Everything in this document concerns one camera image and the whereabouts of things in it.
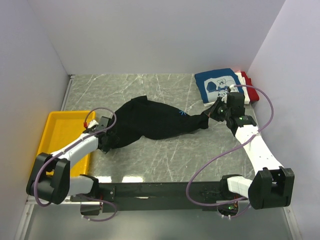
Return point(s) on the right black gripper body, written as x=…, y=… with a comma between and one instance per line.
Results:
x=221, y=112

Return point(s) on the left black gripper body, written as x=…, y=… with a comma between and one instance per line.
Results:
x=112, y=139

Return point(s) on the black t-shirt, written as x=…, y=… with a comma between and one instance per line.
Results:
x=141, y=117

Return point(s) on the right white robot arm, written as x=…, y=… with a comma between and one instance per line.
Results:
x=272, y=186

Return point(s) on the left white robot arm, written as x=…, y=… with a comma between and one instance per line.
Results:
x=50, y=181

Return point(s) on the folded blue printed t-shirt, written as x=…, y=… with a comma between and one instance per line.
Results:
x=203, y=76

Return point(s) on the folded white t-shirt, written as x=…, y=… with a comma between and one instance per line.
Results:
x=243, y=80

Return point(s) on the yellow plastic tray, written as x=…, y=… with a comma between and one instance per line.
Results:
x=61, y=129

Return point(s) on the black base beam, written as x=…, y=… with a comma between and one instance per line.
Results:
x=153, y=196

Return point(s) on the aluminium rail frame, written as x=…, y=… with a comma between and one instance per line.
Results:
x=64, y=222

